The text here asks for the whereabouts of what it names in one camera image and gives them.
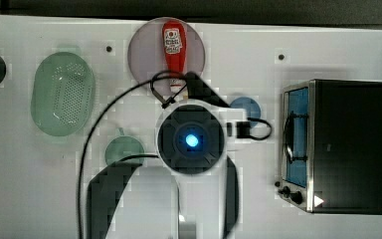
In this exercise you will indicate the red ketchup bottle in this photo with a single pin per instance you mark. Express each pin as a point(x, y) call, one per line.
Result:
point(174, 45)

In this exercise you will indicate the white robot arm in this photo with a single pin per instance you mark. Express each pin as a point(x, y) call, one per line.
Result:
point(186, 189)

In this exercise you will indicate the blue bowl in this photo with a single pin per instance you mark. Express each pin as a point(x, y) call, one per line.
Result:
point(247, 108)

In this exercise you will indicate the grey round plate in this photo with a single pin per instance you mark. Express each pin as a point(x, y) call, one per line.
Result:
point(145, 54)

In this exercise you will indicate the green oval colander basket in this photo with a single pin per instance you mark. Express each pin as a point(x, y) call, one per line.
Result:
point(63, 94)

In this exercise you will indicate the green cup with handle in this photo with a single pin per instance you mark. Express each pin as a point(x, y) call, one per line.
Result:
point(122, 146)

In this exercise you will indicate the black toaster oven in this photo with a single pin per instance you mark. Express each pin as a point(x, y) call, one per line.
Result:
point(331, 155)

